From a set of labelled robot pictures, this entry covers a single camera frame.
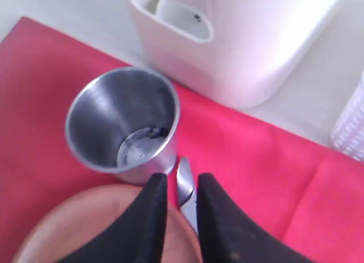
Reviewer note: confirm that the cream plastic bin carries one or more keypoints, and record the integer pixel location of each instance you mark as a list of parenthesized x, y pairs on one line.
[(255, 45)]

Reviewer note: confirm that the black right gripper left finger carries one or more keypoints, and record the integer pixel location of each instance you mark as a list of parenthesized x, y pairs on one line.
[(137, 235)]

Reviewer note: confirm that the red tablecloth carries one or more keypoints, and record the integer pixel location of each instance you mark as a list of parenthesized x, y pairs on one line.
[(308, 196)]

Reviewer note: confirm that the silver table knife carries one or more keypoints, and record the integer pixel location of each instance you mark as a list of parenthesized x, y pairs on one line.
[(186, 192)]

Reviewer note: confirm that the white perforated plastic basket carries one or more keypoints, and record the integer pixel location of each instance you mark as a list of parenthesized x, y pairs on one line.
[(347, 134)]

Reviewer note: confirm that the white ceramic bowl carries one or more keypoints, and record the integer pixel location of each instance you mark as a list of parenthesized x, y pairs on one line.
[(184, 19)]

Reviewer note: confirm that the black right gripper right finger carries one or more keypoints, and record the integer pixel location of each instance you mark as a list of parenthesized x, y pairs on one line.
[(227, 234)]

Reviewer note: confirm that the steel cup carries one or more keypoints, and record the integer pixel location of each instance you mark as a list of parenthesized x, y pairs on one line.
[(124, 123)]

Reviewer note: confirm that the brown wooden plate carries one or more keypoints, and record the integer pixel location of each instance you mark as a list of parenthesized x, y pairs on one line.
[(83, 216)]

